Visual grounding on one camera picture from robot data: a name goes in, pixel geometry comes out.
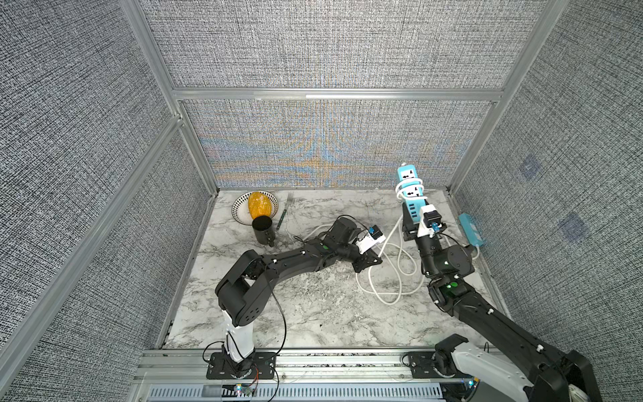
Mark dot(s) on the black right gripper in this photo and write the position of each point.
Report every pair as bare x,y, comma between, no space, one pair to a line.
413,228

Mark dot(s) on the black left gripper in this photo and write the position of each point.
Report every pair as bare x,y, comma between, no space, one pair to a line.
367,256

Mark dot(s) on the teal power strip with sockets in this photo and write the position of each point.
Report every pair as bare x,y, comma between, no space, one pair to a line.
410,190

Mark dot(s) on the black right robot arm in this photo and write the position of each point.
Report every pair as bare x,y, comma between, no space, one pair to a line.
529,369

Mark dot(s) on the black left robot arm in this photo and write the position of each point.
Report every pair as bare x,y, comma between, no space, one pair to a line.
247,287

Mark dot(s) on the black cup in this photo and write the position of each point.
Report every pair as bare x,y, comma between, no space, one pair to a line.
264,230

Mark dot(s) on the orange bread in bowl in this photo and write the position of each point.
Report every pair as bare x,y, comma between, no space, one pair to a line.
259,204

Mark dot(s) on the white patterned bowl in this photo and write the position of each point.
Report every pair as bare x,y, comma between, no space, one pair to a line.
240,211

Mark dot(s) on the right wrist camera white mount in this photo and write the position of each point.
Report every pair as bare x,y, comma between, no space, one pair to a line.
430,222

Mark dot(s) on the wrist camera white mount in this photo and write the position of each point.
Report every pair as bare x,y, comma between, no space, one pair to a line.
372,236
430,222

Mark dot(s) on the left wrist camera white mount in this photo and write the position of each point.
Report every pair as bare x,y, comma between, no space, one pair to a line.
372,236

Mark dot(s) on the teal power strip at wall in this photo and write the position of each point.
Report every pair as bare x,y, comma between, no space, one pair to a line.
470,229

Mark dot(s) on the green handled fork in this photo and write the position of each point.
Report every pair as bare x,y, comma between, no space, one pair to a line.
288,203

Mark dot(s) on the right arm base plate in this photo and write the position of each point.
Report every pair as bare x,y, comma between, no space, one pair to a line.
423,366

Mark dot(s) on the white slotted cable duct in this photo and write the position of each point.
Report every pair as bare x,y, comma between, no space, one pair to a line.
300,392

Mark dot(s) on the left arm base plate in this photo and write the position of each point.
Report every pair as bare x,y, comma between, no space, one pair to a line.
259,366

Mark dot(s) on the aluminium front rail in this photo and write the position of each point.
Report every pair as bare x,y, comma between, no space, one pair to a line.
311,365

